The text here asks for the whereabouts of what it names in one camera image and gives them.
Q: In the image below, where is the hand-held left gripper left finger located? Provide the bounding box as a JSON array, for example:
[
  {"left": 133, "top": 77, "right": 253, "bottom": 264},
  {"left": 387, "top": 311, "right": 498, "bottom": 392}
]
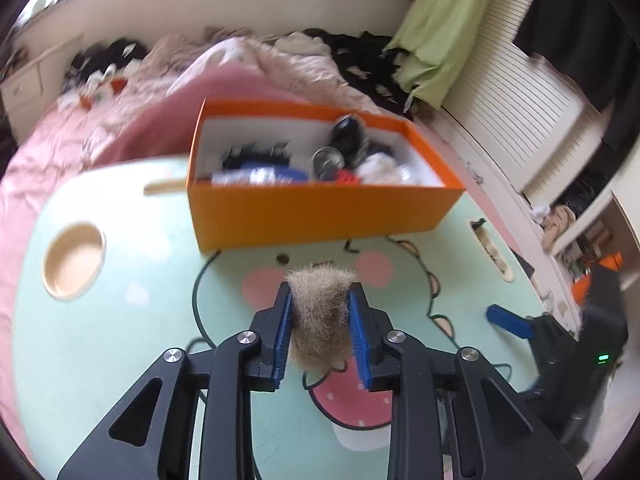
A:
[{"left": 57, "top": 281, "right": 293, "bottom": 480}]

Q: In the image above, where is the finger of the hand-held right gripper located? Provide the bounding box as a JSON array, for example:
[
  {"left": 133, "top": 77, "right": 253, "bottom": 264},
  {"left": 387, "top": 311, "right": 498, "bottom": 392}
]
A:
[
  {"left": 486, "top": 304, "right": 538, "bottom": 343},
  {"left": 517, "top": 382, "right": 547, "bottom": 403}
]

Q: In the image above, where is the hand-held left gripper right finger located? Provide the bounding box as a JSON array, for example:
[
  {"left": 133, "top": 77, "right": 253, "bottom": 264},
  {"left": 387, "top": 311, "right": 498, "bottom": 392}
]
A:
[{"left": 348, "top": 282, "right": 583, "bottom": 480}]

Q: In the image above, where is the brown furry ball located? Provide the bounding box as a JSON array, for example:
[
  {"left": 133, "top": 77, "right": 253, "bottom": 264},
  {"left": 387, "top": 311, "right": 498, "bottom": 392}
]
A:
[{"left": 285, "top": 261, "right": 359, "bottom": 372}]

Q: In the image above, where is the orange cardboard box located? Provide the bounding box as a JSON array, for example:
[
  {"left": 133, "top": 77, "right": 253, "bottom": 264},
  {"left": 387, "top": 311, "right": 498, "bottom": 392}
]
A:
[{"left": 186, "top": 100, "right": 467, "bottom": 253}]

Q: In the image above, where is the green cartoon desktop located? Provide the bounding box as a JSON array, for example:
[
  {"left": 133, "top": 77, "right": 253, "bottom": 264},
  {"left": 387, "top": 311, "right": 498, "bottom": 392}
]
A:
[{"left": 11, "top": 155, "right": 571, "bottom": 480}]

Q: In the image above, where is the beige cloth heap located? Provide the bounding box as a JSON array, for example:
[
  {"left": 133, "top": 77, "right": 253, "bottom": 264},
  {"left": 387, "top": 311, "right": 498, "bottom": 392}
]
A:
[{"left": 540, "top": 204, "right": 578, "bottom": 253}]

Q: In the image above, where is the orange object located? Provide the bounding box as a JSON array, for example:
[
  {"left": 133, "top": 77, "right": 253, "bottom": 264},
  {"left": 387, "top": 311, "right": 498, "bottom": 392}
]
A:
[{"left": 572, "top": 251, "right": 626, "bottom": 306}]

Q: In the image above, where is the white shelf unit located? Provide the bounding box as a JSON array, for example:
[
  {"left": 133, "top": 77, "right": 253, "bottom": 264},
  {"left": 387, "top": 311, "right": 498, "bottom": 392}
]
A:
[{"left": 550, "top": 180, "right": 640, "bottom": 311}]

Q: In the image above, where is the blue patterned packet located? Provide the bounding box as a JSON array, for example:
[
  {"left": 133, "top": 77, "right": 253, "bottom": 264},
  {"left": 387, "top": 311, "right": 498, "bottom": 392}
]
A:
[{"left": 211, "top": 162, "right": 309, "bottom": 187}]

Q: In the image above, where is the clear plastic wrapper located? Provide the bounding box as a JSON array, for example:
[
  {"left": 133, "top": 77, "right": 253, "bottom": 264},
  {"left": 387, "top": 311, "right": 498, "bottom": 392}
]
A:
[{"left": 357, "top": 152, "right": 407, "bottom": 185}]

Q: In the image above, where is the silver metal can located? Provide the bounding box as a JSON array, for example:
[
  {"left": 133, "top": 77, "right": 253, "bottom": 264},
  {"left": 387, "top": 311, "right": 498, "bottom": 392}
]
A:
[{"left": 311, "top": 146, "right": 346, "bottom": 181}]

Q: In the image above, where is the black glossy object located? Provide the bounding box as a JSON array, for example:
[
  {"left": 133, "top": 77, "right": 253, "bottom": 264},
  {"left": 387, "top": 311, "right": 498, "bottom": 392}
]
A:
[{"left": 329, "top": 115, "right": 372, "bottom": 154}]

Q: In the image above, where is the pale pink floral quilt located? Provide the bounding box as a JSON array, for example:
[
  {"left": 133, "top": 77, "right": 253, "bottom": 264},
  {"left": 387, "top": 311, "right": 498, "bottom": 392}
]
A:
[{"left": 145, "top": 32, "right": 381, "bottom": 111}]

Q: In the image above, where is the black clothes heap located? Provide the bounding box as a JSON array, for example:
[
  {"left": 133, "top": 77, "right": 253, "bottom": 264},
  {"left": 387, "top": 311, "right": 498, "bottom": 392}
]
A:
[{"left": 302, "top": 27, "right": 426, "bottom": 116}]

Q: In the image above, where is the white cloth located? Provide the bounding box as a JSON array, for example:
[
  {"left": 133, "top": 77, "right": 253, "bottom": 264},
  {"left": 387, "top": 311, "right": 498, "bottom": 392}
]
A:
[{"left": 275, "top": 31, "right": 331, "bottom": 56}]

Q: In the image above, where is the light green garment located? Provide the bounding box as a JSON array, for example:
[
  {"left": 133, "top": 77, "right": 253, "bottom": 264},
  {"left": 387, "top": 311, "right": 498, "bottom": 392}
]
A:
[{"left": 382, "top": 0, "right": 501, "bottom": 111}]

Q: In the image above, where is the black hanging garment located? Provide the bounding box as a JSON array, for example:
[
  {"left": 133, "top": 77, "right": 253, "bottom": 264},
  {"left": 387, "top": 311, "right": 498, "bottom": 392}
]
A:
[{"left": 515, "top": 0, "right": 640, "bottom": 116}]

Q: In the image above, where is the black and white clothes pile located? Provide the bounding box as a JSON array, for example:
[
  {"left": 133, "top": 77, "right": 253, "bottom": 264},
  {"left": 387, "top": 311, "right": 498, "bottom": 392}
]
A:
[{"left": 65, "top": 37, "right": 148, "bottom": 93}]

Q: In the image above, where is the white nightstand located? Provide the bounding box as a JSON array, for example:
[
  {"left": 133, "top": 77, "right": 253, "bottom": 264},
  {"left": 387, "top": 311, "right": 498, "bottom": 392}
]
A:
[{"left": 2, "top": 35, "right": 86, "bottom": 131}]

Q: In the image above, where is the fluffy brown white keychain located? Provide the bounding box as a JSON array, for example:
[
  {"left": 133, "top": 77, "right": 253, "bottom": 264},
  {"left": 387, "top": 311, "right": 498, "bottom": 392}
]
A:
[{"left": 221, "top": 141, "right": 292, "bottom": 169}]

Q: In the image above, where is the red corduroy pillow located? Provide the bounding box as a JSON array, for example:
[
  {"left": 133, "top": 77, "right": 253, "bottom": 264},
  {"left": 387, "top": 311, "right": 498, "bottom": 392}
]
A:
[{"left": 90, "top": 62, "right": 386, "bottom": 168}]

